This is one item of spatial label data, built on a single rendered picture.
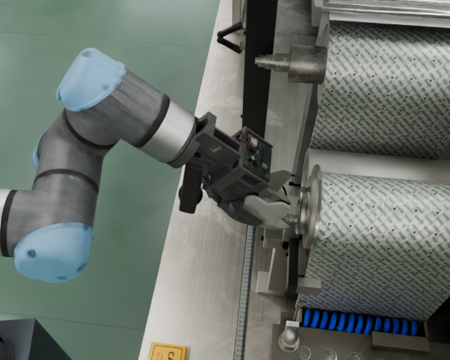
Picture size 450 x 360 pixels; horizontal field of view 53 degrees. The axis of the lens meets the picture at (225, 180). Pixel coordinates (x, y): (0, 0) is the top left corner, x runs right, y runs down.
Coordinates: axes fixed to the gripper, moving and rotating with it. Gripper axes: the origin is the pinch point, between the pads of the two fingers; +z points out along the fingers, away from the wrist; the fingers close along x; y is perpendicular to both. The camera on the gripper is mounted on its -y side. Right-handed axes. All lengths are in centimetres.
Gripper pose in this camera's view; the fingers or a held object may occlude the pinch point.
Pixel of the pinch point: (278, 213)
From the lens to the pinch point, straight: 69.1
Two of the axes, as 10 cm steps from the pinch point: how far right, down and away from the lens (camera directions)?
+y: 6.4, -4.1, -6.5
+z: 7.6, 4.7, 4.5
